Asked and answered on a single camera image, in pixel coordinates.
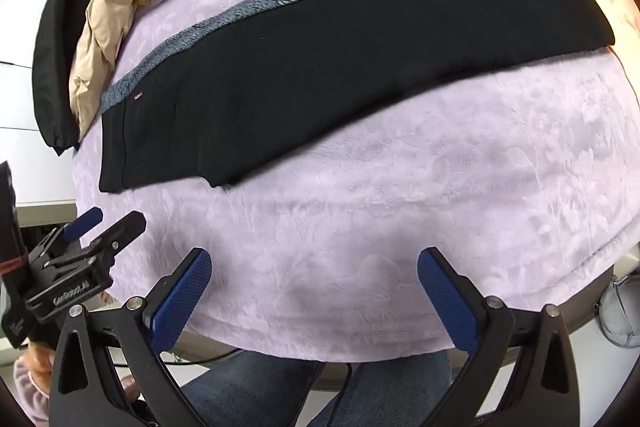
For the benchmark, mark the lilac embossed blanket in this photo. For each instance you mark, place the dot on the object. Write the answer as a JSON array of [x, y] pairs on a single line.
[[400, 207]]

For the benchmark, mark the person's leg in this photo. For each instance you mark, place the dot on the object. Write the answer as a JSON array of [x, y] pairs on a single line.
[[395, 392], [240, 392]]

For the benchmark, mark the person's left hand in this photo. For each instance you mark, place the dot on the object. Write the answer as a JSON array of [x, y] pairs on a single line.
[[40, 354]]

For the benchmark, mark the person's left leg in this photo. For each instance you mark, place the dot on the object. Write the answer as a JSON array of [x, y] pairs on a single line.
[[240, 392]]

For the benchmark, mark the person's left forearm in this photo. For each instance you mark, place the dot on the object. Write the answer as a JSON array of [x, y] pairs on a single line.
[[30, 392]]

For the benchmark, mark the white wardrobe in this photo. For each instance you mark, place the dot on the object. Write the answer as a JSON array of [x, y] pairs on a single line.
[[20, 97]]

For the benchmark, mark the black jacket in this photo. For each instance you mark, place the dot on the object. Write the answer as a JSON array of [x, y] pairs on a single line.
[[55, 32]]

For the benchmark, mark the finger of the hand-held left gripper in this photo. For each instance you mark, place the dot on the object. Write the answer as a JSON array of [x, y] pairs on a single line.
[[82, 223], [122, 229]]

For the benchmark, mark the person's right leg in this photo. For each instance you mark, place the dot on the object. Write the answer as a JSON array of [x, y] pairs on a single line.
[[395, 392]]

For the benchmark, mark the white shelf unit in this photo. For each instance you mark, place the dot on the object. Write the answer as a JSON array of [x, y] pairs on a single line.
[[45, 219]]

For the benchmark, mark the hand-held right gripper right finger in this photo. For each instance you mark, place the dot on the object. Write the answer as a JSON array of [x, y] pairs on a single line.
[[450, 302]]

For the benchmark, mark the peach cloth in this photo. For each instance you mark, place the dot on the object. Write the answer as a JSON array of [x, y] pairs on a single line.
[[620, 7]]

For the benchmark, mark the beige padded jacket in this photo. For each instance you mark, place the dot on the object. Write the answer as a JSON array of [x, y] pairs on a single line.
[[105, 22]]

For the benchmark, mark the grey bag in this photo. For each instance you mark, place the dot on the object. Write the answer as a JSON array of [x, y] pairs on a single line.
[[622, 312]]

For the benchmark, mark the black pants with patterned lining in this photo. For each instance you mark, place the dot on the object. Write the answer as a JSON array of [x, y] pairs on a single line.
[[300, 72]]

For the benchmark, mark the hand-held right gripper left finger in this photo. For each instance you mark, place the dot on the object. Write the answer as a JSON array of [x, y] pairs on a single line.
[[180, 302]]

